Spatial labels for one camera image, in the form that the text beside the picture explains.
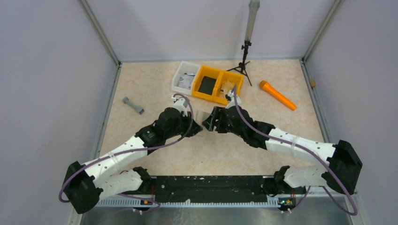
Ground beige card holder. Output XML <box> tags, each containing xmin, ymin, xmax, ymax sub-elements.
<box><xmin>195</xmin><ymin>110</ymin><xmax>210</xmax><ymax>123</ymax></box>

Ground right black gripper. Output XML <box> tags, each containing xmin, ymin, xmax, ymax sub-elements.
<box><xmin>202</xmin><ymin>106</ymin><xmax>245</xmax><ymax>138</ymax></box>

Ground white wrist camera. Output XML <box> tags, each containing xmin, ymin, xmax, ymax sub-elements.
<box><xmin>225</xmin><ymin>90</ymin><xmax>241</xmax><ymax>109</ymax></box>
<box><xmin>171</xmin><ymin>97</ymin><xmax>190</xmax><ymax>117</ymax></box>

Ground black tripod with grey pole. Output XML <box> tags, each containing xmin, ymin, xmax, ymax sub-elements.
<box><xmin>227</xmin><ymin>0</ymin><xmax>260</xmax><ymax>86</ymax></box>

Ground orange flashlight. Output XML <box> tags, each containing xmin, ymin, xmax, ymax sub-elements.
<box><xmin>259</xmin><ymin>80</ymin><xmax>297</xmax><ymax>111</ymax></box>

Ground yellow bin with beige parts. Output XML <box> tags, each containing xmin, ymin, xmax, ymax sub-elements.
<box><xmin>213</xmin><ymin>71</ymin><xmax>244</xmax><ymax>105</ymax></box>

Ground papers in white bin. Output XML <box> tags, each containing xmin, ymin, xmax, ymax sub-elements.
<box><xmin>177</xmin><ymin>73</ymin><xmax>196</xmax><ymax>90</ymax></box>

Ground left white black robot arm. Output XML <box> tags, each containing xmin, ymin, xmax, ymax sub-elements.
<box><xmin>59</xmin><ymin>107</ymin><xmax>203</xmax><ymax>214</ymax></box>

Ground grey dumbbell-shaped part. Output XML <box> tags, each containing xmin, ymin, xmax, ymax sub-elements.
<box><xmin>122</xmin><ymin>97</ymin><xmax>145</xmax><ymax>115</ymax></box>

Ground beige parts in bin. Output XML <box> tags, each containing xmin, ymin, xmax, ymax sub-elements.
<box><xmin>218</xmin><ymin>81</ymin><xmax>234</xmax><ymax>100</ymax></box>

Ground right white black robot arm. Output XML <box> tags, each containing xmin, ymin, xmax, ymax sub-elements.
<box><xmin>202</xmin><ymin>106</ymin><xmax>363</xmax><ymax>195</ymax></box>

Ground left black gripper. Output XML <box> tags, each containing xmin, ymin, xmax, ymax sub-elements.
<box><xmin>165</xmin><ymin>111</ymin><xmax>202</xmax><ymax>139</ymax></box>

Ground yellow bin with black pad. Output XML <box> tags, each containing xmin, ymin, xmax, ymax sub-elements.
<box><xmin>191</xmin><ymin>66</ymin><xmax>222</xmax><ymax>101</ymax></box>

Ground black pad in bin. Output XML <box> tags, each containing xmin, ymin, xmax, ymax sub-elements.
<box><xmin>198</xmin><ymin>76</ymin><xmax>216</xmax><ymax>96</ymax></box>

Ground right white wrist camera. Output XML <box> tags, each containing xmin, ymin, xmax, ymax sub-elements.
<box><xmin>225</xmin><ymin>90</ymin><xmax>241</xmax><ymax>109</ymax></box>

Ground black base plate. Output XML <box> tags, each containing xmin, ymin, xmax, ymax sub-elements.
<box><xmin>121</xmin><ymin>175</ymin><xmax>299</xmax><ymax>204</ymax></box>

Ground grey slotted cable duct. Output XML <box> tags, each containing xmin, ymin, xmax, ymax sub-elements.
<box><xmin>95</xmin><ymin>196</ymin><xmax>280</xmax><ymax>208</ymax></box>

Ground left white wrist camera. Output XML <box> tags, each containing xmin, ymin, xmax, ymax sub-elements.
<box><xmin>171</xmin><ymin>97</ymin><xmax>190</xmax><ymax>117</ymax></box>

